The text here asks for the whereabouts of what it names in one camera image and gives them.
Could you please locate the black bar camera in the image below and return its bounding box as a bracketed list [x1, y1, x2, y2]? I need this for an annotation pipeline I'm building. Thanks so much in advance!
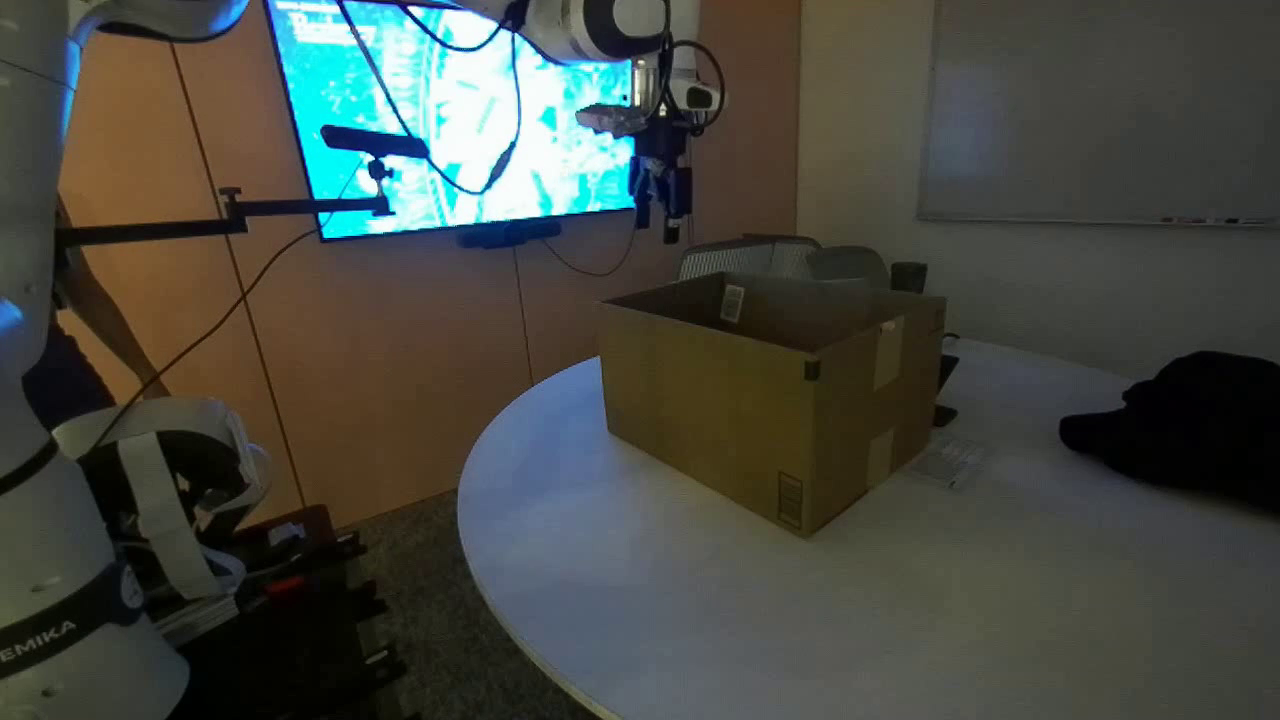
[317, 118, 430, 187]

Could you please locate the black boom rod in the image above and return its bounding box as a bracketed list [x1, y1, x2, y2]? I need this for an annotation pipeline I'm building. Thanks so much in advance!
[57, 182, 395, 255]

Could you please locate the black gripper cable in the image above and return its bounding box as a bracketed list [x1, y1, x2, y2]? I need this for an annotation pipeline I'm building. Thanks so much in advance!
[657, 36, 733, 135]

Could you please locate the gold wrist camera block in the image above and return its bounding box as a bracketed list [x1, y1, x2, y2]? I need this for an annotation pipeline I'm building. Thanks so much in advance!
[573, 99, 657, 138]

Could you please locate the white wall whiteboard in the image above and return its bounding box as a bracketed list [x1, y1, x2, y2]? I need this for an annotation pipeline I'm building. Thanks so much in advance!
[917, 0, 1280, 233]

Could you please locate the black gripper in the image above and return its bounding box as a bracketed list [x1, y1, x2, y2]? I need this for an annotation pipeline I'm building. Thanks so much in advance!
[628, 113, 701, 247]

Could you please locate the thin black cable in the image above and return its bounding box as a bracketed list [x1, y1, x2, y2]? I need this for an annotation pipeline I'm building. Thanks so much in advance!
[76, 233, 318, 445]

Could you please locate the black equipment cart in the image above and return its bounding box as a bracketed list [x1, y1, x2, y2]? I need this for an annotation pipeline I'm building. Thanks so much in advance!
[172, 498, 413, 720]

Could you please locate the brown cardboard box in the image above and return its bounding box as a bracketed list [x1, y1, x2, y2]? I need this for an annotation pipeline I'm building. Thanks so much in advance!
[594, 270, 953, 539]

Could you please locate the black bar under tv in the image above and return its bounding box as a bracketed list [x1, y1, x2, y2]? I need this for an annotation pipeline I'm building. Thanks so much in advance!
[455, 217, 569, 252]

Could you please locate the grey office chair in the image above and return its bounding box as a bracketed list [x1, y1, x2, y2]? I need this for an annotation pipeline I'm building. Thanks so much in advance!
[803, 241, 890, 290]
[677, 233, 826, 289]

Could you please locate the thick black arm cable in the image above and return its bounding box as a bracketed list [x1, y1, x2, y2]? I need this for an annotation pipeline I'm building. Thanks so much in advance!
[331, 0, 536, 199]

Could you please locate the wall mounted tv screen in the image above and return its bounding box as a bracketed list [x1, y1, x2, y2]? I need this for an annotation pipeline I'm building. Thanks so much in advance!
[265, 0, 642, 247]

